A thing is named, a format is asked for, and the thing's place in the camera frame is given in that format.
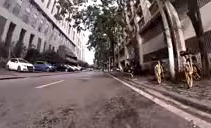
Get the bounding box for row of green trees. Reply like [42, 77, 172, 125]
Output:
[54, 0, 138, 72]

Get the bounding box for row of parked cars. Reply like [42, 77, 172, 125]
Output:
[54, 63, 94, 73]

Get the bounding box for grey asphalt road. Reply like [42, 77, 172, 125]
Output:
[0, 70, 207, 128]

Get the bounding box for yellow bicycle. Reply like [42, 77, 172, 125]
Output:
[179, 49, 203, 90]
[153, 60, 166, 85]

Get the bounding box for multi-storey concrete building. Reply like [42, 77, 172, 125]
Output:
[113, 0, 211, 80]

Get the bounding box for blue car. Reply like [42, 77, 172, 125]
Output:
[33, 60, 57, 73]

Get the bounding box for dark bushes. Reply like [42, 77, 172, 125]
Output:
[0, 41, 66, 67]

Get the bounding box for pale tree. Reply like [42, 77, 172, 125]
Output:
[155, 0, 188, 81]

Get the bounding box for grey stone kerb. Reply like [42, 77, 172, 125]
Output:
[109, 72, 211, 117]

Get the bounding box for long grey building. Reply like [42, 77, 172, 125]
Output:
[0, 0, 87, 68]

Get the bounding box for white car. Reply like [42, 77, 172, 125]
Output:
[5, 57, 36, 73]

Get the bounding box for paved sidewalk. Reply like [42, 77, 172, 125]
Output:
[124, 73, 211, 112]

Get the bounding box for dark tree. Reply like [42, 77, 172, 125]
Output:
[186, 0, 211, 81]

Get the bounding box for grey pavement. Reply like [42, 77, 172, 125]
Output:
[0, 67, 61, 82]

